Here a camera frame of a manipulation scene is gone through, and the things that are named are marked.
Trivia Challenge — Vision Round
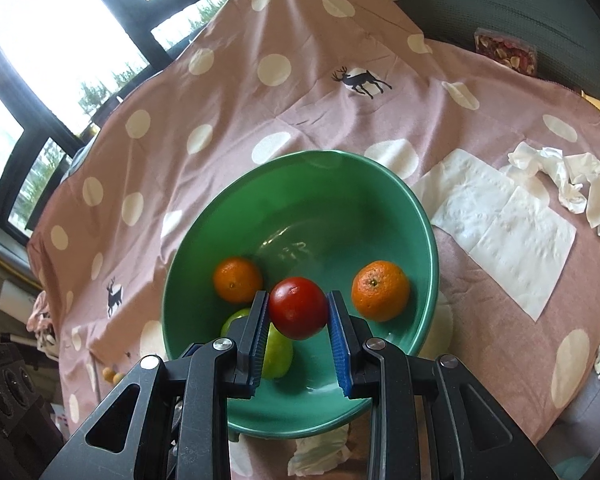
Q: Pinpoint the red tomato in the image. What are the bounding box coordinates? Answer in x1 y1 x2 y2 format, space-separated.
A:
268 277 329 341

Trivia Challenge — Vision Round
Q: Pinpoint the pink patterned cloth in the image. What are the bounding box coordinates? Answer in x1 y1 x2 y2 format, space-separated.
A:
26 290 57 356

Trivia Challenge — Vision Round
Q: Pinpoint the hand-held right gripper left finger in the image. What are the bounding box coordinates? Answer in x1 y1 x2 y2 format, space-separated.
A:
40 290 272 480

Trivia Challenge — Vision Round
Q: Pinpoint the black device with dials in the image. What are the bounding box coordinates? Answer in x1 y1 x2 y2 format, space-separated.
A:
0 342 63 480

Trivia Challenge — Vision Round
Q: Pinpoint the orange mandarin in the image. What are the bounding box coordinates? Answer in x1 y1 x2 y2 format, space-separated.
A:
213 257 264 304
351 260 411 323

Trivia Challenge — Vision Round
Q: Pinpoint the clear dried snack packet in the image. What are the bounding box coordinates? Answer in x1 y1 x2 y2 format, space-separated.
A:
474 28 537 77

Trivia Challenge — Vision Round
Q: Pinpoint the pink polka-dot blanket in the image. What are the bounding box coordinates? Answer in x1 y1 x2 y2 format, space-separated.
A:
27 0 600 480

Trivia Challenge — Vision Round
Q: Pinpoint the white box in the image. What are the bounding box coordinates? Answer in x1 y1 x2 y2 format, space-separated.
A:
0 280 43 316

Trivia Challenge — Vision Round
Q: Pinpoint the green citrus fruit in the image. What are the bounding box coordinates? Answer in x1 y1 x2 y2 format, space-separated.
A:
220 308 295 380

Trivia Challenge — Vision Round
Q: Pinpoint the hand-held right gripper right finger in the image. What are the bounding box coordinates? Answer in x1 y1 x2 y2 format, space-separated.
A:
326 290 546 480

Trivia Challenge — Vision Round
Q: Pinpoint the black-framed window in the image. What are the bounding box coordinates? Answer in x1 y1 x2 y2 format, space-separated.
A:
0 0 261 231

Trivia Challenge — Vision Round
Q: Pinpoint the green bowl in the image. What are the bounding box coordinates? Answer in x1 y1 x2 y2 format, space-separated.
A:
161 150 440 441

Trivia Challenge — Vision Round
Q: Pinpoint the flat white paper napkin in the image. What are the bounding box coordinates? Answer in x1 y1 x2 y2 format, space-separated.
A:
411 149 577 322

